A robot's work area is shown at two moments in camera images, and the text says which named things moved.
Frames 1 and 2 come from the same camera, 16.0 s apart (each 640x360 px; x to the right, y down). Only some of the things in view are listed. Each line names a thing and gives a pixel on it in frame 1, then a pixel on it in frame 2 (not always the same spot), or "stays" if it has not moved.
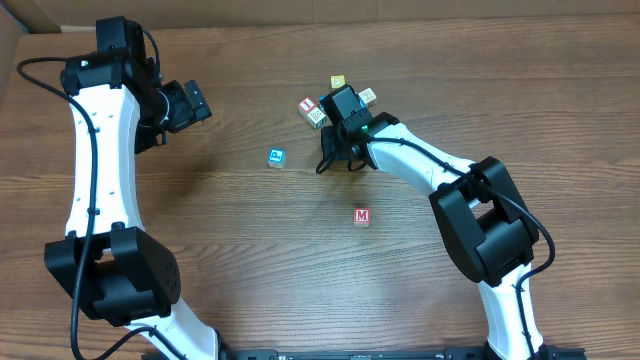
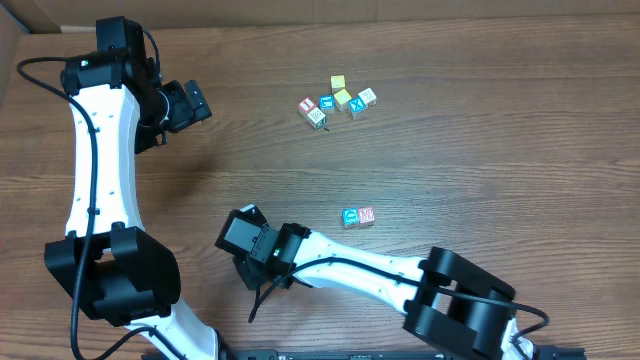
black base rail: [444, 353] stays
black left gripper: [185, 113] stays
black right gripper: [332, 150] → [253, 270]
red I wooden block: [307, 104] stays
